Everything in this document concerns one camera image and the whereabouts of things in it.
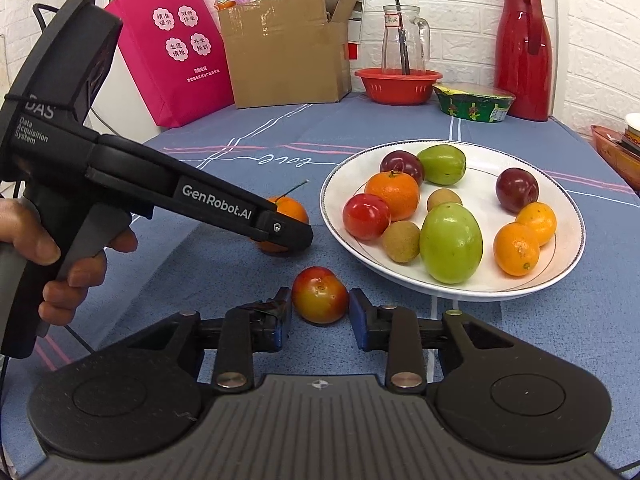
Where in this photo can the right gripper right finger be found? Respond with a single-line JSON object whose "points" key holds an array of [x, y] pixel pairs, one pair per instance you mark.
{"points": [[395, 331]]}

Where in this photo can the red yellow small fruit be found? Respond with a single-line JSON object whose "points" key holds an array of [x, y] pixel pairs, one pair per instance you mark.
{"points": [[319, 297]]}

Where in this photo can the orange bowl stack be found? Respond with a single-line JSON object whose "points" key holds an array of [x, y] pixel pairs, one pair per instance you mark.
{"points": [[608, 143]]}

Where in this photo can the red cherry tomato fruit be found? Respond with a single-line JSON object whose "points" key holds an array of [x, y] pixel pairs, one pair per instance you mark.
{"points": [[366, 216]]}

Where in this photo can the red thermos jug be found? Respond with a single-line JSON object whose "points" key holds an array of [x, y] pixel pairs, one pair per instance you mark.
{"points": [[523, 64]]}

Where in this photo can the glass pitcher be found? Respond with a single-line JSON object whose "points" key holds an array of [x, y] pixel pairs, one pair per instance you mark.
{"points": [[418, 33]]}

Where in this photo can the orange mandarin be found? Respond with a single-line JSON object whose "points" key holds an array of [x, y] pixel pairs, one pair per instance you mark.
{"points": [[399, 191]]}

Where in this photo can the white plate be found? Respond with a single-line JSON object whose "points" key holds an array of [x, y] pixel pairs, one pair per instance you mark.
{"points": [[477, 189]]}

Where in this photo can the white appliance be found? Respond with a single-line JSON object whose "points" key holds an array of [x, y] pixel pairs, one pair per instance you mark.
{"points": [[119, 108]]}

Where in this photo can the cardboard box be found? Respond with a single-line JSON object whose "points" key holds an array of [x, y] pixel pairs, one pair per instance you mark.
{"points": [[287, 51]]}

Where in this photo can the blue checked tablecloth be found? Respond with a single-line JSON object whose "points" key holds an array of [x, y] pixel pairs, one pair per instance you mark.
{"points": [[591, 318]]}

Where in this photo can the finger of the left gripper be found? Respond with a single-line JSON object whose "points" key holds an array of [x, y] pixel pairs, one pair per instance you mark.
{"points": [[287, 231]]}

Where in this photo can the dark red plum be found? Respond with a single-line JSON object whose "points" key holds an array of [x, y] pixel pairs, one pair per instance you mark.
{"points": [[403, 161], [515, 189]]}

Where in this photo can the large green jujube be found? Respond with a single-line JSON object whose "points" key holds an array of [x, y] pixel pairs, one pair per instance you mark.
{"points": [[451, 244]]}

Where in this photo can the black straw in pitcher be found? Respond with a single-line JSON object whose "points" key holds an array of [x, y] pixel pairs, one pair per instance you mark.
{"points": [[403, 48]]}

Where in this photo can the pink tote bag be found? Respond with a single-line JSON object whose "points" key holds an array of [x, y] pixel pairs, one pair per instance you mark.
{"points": [[175, 55]]}

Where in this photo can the green instant noodle bowl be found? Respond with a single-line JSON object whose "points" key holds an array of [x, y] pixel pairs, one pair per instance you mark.
{"points": [[473, 101]]}

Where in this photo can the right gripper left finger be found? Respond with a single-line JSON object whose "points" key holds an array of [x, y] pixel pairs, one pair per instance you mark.
{"points": [[260, 327]]}

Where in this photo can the yellow orange kumquat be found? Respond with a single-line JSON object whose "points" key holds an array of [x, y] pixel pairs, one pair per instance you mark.
{"points": [[516, 249]]}

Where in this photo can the mandarin with stem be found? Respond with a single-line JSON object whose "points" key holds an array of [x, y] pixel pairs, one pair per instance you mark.
{"points": [[290, 207]]}

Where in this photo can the white cup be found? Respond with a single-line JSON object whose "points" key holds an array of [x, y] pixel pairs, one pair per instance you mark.
{"points": [[632, 131]]}

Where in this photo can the brown longan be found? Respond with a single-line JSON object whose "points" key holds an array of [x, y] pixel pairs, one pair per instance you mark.
{"points": [[401, 241], [442, 196]]}

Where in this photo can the red plastic basket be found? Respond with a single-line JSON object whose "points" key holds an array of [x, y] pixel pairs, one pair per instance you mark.
{"points": [[396, 88]]}

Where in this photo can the small green jujube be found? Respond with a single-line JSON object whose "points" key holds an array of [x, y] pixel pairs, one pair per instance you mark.
{"points": [[443, 164]]}

